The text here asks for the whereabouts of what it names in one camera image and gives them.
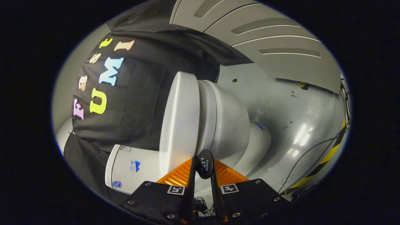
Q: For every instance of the white toilet lid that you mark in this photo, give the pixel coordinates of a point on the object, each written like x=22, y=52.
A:
x=179, y=125

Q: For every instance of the black backdrop cloth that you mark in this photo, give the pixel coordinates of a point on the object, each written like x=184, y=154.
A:
x=134, y=103

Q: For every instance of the grey white drawer cabinet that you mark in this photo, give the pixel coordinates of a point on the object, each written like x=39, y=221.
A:
x=265, y=34

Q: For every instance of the white ceramic toilet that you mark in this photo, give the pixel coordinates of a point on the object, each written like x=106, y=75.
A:
x=231, y=125

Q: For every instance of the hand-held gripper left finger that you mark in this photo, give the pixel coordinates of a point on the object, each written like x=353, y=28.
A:
x=162, y=200

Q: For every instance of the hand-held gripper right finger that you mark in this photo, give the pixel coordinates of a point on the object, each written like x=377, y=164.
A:
x=250, y=200

